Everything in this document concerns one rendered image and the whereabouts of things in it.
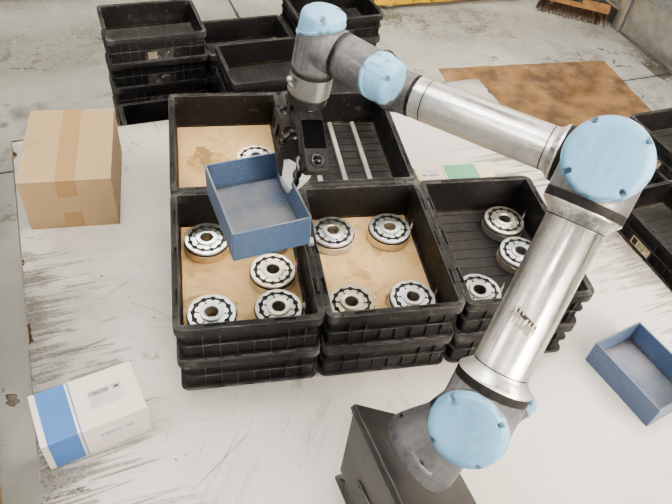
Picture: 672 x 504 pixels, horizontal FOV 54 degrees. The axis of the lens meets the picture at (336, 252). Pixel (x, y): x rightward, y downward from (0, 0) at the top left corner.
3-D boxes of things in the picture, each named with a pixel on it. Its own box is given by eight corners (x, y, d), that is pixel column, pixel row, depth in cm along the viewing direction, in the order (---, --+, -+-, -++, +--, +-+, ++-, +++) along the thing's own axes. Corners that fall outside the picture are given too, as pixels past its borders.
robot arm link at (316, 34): (332, 27, 100) (290, 4, 102) (319, 90, 107) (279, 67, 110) (361, 15, 105) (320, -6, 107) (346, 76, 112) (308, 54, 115)
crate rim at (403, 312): (465, 313, 138) (468, 306, 136) (325, 325, 132) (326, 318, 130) (415, 187, 164) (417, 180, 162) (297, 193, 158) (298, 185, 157)
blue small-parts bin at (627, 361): (584, 359, 158) (595, 342, 153) (627, 337, 164) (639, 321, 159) (646, 427, 147) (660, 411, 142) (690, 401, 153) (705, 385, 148)
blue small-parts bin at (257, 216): (310, 243, 124) (312, 217, 119) (233, 261, 120) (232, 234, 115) (277, 177, 136) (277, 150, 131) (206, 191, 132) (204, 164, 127)
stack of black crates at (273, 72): (301, 123, 306) (307, 34, 273) (323, 163, 287) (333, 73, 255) (217, 135, 294) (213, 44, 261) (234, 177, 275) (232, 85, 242)
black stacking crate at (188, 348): (320, 352, 139) (325, 319, 131) (178, 366, 133) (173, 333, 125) (295, 222, 165) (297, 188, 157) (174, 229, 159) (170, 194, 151)
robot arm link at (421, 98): (658, 154, 105) (393, 56, 122) (664, 145, 95) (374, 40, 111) (625, 220, 107) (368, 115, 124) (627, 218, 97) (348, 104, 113)
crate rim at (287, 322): (325, 325, 132) (326, 318, 130) (173, 339, 126) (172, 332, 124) (297, 193, 158) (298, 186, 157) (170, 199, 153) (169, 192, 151)
